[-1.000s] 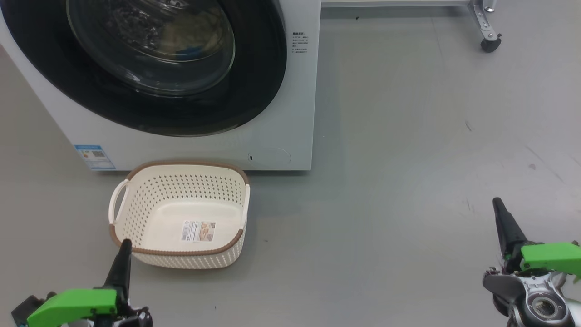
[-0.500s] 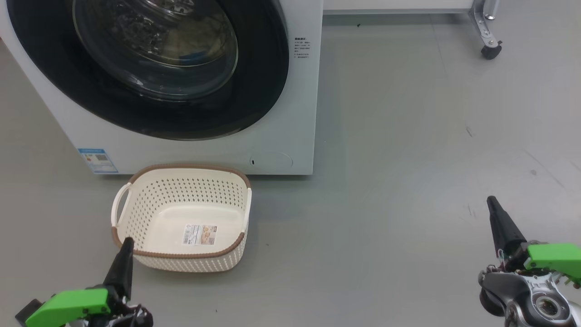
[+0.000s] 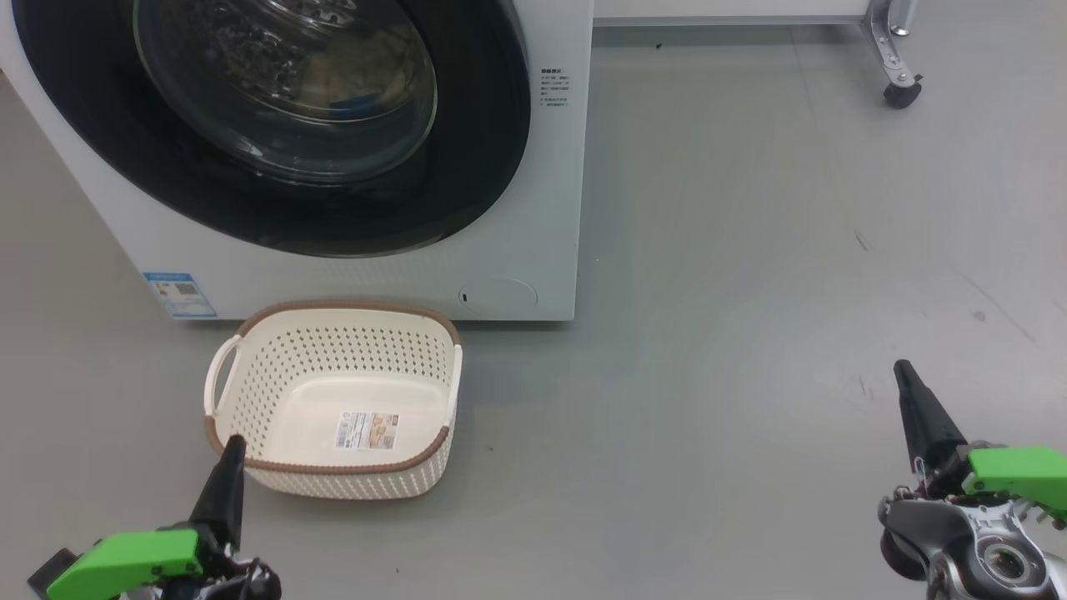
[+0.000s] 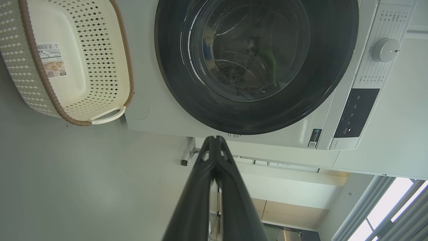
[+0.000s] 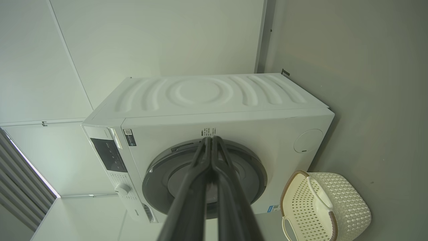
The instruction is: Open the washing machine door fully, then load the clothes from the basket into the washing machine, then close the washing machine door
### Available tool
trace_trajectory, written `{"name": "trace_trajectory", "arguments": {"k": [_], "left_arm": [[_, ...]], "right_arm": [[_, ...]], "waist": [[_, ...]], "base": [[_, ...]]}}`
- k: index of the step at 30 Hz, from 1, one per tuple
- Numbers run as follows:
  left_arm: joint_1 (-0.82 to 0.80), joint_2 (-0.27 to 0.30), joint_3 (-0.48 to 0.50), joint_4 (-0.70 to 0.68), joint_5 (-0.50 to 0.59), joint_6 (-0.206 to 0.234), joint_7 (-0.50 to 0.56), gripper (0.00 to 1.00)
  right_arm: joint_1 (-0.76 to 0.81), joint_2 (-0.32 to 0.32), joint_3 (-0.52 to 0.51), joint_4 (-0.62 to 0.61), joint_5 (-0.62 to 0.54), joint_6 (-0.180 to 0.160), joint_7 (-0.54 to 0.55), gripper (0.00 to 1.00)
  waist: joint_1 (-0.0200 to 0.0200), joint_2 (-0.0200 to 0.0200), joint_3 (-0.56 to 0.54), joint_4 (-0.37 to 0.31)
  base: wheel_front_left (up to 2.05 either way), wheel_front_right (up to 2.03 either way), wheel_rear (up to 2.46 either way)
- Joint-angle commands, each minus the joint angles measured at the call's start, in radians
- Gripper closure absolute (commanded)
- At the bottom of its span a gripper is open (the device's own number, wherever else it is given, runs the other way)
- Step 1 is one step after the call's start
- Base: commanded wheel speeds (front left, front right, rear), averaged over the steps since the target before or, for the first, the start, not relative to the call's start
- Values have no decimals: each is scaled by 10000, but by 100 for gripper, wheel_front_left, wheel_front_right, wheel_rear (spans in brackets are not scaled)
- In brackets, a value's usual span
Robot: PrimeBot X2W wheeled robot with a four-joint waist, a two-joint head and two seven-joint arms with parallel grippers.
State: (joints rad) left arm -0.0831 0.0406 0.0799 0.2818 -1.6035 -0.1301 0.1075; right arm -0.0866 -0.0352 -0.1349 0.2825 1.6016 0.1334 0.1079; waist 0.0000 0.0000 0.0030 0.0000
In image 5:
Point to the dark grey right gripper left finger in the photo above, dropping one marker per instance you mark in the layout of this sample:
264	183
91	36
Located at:
190	207

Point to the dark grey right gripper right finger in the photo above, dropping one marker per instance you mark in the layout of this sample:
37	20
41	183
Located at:
234	207

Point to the washing machine glass door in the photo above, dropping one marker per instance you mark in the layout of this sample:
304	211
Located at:
160	180

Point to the white front-load washing machine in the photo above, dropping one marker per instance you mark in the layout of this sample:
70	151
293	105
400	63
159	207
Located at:
234	100

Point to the blue energy label sticker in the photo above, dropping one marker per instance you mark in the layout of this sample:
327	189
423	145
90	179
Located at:
273	208

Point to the black QR code sticker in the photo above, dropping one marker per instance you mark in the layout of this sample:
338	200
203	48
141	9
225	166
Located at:
129	137

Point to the cream perforated laundry basket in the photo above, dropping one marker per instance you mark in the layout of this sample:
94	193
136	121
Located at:
347	207

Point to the white partition panel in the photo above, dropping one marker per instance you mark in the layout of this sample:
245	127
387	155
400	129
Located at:
160	36

